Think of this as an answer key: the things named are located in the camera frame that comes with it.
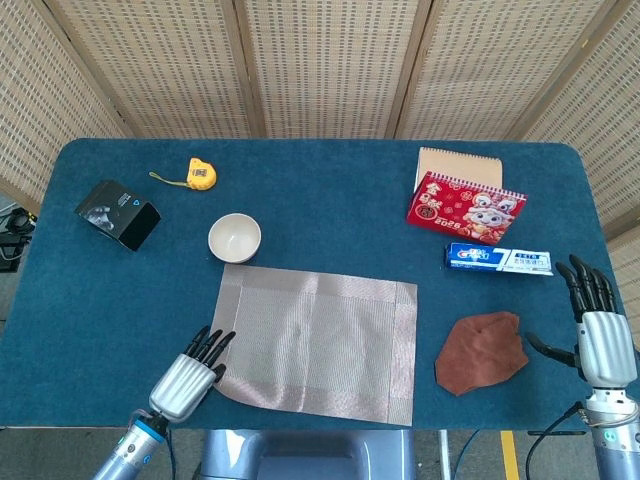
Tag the cream bowl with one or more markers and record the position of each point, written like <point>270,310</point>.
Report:
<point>235,239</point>

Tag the gray woven placemat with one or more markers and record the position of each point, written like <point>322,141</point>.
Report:
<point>325,350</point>

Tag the red desk calendar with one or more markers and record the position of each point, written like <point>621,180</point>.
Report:
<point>465,210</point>

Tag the brown leather piece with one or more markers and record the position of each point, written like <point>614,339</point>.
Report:
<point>480,355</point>

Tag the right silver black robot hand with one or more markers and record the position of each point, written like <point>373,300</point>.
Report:
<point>605,350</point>

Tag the blue toothpaste box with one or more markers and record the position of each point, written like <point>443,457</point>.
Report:
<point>495,259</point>

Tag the black product box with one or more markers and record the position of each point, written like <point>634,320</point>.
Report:
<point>117,212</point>

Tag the kraft spiral notebook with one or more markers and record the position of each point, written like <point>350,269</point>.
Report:
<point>460,162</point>

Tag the woven bamboo folding screen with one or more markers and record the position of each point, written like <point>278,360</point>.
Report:
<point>325,65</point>

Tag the blue-gray robot base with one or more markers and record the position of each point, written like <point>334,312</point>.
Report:
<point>305,457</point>

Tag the white table leg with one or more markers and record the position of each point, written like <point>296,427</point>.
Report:
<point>443,452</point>

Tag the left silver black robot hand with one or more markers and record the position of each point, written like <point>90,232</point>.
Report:
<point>185,382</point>

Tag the yellow tape measure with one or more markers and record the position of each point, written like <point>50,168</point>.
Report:
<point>201,175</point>

